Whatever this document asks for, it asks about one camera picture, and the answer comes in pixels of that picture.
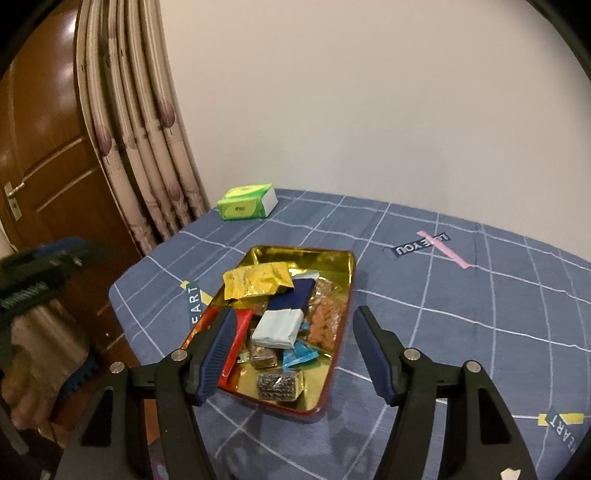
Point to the dark cube snack packet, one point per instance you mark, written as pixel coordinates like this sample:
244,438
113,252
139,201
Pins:
277,385

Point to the clear bag orange snacks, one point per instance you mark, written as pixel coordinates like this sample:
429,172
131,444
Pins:
323,321

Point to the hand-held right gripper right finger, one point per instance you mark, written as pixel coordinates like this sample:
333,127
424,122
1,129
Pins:
376,364

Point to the red snack packet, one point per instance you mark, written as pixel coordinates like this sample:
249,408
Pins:
241,327

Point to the small teal snack packet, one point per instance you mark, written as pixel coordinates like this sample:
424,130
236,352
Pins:
300,354

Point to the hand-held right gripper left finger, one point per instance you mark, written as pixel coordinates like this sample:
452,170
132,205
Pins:
217,360

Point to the green tissue pack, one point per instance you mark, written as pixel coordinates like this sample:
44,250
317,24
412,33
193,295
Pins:
242,203

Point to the brown wooden door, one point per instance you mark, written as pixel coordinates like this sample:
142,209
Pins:
55,138

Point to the red tin box gold inside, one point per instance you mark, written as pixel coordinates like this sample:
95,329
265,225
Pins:
277,256

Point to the yellow snack packet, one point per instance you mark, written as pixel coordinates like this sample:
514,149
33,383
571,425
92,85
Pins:
254,279

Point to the beige cloth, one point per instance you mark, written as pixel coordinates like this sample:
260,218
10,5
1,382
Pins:
41,350

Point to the small brown snack packet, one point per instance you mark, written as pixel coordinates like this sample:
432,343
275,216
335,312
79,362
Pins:
263,355

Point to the navy and pale blue packet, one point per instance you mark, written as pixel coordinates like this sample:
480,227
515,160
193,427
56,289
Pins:
277,327

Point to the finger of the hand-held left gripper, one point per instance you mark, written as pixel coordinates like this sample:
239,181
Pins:
64,249
81,376

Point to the beige patterned curtain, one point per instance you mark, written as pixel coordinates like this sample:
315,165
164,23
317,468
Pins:
138,138

